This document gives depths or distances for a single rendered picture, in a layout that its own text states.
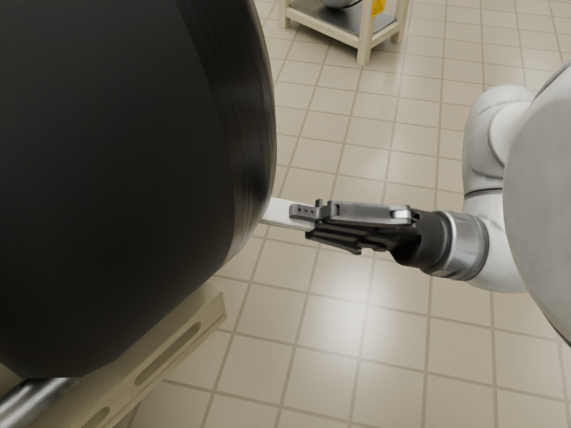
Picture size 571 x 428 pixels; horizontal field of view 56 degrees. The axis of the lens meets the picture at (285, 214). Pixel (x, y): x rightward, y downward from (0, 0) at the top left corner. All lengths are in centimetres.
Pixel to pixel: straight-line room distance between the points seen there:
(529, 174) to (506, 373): 162
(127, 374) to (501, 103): 61
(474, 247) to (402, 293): 116
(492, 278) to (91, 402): 53
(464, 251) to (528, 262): 50
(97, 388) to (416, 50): 261
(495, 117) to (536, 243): 58
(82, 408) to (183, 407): 94
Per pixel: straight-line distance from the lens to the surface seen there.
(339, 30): 292
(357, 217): 62
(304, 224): 63
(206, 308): 78
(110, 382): 74
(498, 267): 74
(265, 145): 46
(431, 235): 68
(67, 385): 71
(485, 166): 77
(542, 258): 20
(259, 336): 173
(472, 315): 187
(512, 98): 81
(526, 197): 20
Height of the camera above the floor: 150
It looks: 47 degrees down
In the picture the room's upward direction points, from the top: straight up
